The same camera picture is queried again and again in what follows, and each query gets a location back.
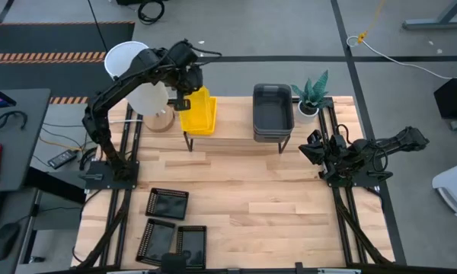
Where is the grey side desk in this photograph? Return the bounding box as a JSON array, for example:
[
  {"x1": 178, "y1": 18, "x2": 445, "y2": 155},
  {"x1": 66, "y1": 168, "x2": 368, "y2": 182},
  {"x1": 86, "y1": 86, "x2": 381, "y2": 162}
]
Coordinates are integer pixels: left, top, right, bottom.
[{"x1": 0, "y1": 186, "x2": 39, "y2": 274}]

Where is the wooden shelf with black legs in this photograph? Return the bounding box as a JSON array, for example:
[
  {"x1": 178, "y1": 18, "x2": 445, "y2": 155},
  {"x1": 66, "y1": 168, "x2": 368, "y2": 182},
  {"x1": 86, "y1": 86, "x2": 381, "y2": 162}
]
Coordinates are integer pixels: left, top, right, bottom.
[{"x1": 181, "y1": 96, "x2": 292, "y2": 155}]

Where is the black power adapter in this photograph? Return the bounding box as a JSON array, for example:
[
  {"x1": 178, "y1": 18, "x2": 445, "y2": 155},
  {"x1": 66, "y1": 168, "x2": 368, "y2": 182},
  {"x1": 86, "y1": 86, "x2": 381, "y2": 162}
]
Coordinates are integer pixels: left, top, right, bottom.
[{"x1": 47, "y1": 149, "x2": 79, "y2": 170}]

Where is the grey plastic storage basket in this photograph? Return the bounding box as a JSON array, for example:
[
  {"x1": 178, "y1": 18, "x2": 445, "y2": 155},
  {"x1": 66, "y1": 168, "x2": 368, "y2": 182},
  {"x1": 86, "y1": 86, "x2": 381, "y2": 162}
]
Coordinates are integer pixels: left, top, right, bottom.
[
  {"x1": 253, "y1": 125, "x2": 293, "y2": 144},
  {"x1": 252, "y1": 83, "x2": 295, "y2": 136}
]

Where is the grey desk leg frame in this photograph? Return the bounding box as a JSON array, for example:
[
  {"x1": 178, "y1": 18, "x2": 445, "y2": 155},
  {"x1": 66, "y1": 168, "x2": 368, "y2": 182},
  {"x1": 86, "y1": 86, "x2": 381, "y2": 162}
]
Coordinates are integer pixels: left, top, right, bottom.
[{"x1": 401, "y1": 0, "x2": 457, "y2": 30}]

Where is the black computer mouse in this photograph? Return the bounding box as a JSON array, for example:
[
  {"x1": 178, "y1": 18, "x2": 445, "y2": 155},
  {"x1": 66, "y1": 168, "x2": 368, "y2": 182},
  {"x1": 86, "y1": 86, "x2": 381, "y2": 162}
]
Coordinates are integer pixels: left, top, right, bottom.
[{"x1": 0, "y1": 222, "x2": 22, "y2": 263}]

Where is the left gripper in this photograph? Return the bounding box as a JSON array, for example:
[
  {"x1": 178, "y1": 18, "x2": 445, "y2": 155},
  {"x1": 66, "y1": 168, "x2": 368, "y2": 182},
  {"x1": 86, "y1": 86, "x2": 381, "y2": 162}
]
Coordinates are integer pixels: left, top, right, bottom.
[{"x1": 174, "y1": 65, "x2": 205, "y2": 112}]

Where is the black headset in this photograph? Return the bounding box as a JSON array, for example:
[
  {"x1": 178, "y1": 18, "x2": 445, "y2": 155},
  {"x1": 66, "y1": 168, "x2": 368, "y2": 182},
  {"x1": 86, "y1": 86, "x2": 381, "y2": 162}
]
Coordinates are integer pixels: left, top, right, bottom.
[{"x1": 0, "y1": 110, "x2": 28, "y2": 134}]

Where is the black box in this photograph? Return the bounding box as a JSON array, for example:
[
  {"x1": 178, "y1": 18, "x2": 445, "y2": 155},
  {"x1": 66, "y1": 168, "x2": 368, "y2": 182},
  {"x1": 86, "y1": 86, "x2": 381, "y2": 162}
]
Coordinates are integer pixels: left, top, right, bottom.
[{"x1": 433, "y1": 78, "x2": 457, "y2": 121}]

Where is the yellow slotted plastic basket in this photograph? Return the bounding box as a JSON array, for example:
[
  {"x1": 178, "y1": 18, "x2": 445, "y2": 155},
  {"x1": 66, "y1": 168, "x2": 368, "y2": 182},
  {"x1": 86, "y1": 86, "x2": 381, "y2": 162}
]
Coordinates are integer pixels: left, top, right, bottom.
[
  {"x1": 179, "y1": 85, "x2": 211, "y2": 131},
  {"x1": 184, "y1": 96, "x2": 218, "y2": 137}
]

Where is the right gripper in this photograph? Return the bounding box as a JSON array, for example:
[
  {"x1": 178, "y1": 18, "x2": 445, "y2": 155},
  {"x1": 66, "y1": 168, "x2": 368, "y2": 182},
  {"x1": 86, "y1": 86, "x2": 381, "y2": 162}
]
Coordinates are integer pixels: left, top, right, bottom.
[{"x1": 299, "y1": 129, "x2": 350, "y2": 172}]

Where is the white shade table lamp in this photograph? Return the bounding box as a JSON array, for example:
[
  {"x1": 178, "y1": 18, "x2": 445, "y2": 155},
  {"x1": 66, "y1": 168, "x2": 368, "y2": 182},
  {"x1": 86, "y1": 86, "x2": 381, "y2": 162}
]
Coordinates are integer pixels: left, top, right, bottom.
[{"x1": 104, "y1": 40, "x2": 176, "y2": 133}]

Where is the black mat with hazard stripes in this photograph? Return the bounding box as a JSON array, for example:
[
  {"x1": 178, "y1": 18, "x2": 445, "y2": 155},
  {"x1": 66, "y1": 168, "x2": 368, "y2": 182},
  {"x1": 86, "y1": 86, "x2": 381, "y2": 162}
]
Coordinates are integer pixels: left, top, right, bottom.
[{"x1": 0, "y1": 21, "x2": 136, "y2": 106}]

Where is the yellow floor cable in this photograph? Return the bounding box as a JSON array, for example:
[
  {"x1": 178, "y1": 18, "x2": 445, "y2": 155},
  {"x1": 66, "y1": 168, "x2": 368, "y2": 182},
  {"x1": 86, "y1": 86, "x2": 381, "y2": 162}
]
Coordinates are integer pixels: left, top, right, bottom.
[{"x1": 37, "y1": 135, "x2": 87, "y2": 153}]

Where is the black mounted block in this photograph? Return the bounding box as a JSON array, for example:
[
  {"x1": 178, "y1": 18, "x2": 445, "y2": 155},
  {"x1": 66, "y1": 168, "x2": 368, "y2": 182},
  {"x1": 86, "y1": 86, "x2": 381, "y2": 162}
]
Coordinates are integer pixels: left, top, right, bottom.
[{"x1": 160, "y1": 253, "x2": 187, "y2": 274}]

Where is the black slotted plastic basket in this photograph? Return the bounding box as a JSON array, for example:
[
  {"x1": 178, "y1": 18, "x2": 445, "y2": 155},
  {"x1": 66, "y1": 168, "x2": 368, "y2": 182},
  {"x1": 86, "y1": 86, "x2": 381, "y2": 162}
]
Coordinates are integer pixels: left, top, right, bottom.
[
  {"x1": 144, "y1": 186, "x2": 190, "y2": 221},
  {"x1": 174, "y1": 225, "x2": 208, "y2": 269},
  {"x1": 136, "y1": 218, "x2": 176, "y2": 266}
]

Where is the black table edge beam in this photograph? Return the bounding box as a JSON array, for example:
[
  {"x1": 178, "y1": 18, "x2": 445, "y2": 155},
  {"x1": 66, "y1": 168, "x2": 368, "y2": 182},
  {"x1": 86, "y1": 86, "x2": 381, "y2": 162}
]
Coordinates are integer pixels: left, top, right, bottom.
[{"x1": 41, "y1": 261, "x2": 457, "y2": 274}]

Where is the white floor cable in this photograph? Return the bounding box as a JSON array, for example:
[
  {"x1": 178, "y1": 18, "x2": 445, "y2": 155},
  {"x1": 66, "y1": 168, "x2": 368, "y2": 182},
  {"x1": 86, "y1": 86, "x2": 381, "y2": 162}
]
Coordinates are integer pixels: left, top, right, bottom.
[{"x1": 345, "y1": 34, "x2": 457, "y2": 81}]

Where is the coiled black cable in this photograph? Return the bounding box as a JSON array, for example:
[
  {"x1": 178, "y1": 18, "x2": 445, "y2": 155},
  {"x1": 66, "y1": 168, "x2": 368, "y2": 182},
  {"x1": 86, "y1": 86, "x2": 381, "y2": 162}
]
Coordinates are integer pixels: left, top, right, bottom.
[{"x1": 136, "y1": 0, "x2": 166, "y2": 26}]

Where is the grey office desk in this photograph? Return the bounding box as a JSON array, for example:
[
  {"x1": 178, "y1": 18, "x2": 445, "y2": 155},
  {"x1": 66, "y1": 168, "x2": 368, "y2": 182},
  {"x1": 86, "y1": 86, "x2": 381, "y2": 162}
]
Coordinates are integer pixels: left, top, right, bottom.
[{"x1": 0, "y1": 88, "x2": 53, "y2": 193}]

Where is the snake plant in white pot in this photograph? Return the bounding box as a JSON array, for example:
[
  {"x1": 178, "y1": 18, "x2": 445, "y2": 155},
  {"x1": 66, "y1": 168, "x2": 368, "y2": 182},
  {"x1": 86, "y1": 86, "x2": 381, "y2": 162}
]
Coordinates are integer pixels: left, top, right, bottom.
[{"x1": 290, "y1": 69, "x2": 334, "y2": 125}]

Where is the yellow hanging cord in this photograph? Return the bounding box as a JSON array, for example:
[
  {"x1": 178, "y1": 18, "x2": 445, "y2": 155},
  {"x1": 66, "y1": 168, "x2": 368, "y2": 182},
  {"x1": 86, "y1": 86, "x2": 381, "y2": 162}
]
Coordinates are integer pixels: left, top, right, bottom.
[{"x1": 356, "y1": 0, "x2": 388, "y2": 44}]

